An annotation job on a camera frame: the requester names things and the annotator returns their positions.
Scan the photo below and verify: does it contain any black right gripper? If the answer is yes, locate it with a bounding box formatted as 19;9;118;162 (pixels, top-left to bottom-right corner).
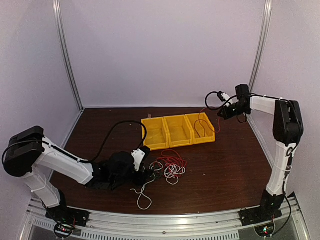
218;102;250;120

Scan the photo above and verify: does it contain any white cable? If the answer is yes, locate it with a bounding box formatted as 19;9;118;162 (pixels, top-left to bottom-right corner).
129;163;187;210

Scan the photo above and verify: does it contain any thick red cable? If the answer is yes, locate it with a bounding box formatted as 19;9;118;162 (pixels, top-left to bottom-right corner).
194;107;222;139

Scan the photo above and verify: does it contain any thin red cable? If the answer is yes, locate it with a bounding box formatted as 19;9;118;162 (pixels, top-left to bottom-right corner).
154;149;188;171

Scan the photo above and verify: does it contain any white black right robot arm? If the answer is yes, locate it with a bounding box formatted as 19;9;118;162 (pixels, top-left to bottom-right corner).
217;84;304;221

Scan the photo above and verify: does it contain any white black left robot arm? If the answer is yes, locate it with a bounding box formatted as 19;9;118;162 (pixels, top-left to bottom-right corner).
1;126;154;222

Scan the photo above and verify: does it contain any yellow bin right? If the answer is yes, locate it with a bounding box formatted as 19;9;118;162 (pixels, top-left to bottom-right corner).
186;112;216;145

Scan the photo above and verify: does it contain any yellow bin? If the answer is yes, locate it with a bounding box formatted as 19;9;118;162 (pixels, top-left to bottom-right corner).
141;117;169;151
186;112;216;145
164;115;193;148

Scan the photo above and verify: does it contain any yellow bin left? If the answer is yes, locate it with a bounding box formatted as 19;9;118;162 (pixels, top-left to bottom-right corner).
141;117;169;151

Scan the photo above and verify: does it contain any yellow bin middle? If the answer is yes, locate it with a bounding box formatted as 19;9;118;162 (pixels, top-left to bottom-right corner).
164;115;193;148

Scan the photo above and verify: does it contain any left circuit board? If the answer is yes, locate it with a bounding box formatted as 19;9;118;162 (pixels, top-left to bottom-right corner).
53;222;76;239

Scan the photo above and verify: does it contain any circuit board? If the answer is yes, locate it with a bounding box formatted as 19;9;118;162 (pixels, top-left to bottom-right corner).
53;222;76;239
254;223;275;238

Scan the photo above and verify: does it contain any right circuit board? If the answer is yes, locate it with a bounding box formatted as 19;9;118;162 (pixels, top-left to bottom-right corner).
254;223;275;238

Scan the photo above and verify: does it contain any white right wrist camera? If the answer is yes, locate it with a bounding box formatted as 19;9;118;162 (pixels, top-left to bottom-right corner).
217;91;233;104

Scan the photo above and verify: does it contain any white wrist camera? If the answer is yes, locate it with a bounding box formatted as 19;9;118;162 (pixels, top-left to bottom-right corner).
131;146;151;172
217;91;233;104

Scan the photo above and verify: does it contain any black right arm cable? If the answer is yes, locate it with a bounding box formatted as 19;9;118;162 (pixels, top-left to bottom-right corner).
204;90;298;221

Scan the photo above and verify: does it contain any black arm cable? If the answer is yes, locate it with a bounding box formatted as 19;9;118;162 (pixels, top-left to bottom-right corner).
204;90;298;221
49;120;149;165

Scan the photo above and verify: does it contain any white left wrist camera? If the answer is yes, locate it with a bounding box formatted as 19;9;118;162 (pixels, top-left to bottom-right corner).
131;146;151;172

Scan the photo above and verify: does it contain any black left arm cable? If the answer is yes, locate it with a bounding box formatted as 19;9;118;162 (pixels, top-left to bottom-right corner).
49;120;149;165

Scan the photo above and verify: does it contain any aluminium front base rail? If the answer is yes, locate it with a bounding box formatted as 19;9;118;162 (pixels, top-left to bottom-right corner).
17;197;311;240

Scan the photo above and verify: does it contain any aluminium right corner post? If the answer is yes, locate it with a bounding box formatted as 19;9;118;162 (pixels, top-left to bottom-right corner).
248;0;273;93

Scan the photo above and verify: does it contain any aluminium corner post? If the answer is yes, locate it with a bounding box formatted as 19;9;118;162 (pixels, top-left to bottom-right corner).
52;0;84;112
248;0;273;93

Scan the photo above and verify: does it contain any aluminium left corner post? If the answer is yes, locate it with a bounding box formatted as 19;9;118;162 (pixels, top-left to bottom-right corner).
52;0;84;112

